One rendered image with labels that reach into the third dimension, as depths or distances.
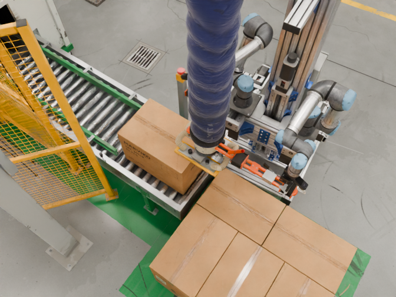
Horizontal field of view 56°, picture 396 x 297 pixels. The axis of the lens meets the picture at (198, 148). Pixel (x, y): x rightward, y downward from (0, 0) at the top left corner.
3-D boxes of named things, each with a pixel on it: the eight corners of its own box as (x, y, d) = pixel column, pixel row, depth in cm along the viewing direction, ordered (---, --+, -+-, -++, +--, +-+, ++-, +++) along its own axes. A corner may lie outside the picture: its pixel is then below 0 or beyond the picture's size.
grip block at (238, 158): (229, 163, 238) (230, 158, 233) (237, 152, 242) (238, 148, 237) (240, 170, 236) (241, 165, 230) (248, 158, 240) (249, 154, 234)
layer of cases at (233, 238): (154, 276, 306) (148, 266, 271) (220, 185, 346) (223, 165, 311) (283, 374, 272) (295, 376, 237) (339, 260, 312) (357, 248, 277)
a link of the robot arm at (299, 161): (310, 156, 197) (303, 168, 193) (305, 165, 206) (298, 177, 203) (297, 148, 199) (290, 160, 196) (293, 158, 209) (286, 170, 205)
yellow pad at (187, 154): (174, 151, 253) (173, 148, 249) (182, 141, 257) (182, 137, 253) (215, 178, 244) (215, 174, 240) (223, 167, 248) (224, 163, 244)
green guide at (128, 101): (27, 44, 378) (23, 38, 370) (35, 38, 382) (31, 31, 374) (151, 119, 333) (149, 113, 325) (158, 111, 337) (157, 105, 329)
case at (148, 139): (125, 158, 314) (116, 132, 279) (154, 125, 330) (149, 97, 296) (183, 195, 298) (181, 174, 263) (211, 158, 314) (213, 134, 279)
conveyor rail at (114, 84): (39, 49, 394) (32, 36, 378) (42, 46, 396) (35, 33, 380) (221, 160, 329) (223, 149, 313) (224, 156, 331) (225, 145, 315)
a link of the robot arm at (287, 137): (319, 69, 214) (274, 135, 204) (336, 78, 211) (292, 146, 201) (315, 79, 225) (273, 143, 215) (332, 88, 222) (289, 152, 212)
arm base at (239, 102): (238, 89, 288) (239, 81, 280) (256, 97, 285) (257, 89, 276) (229, 103, 282) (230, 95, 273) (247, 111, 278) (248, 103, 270)
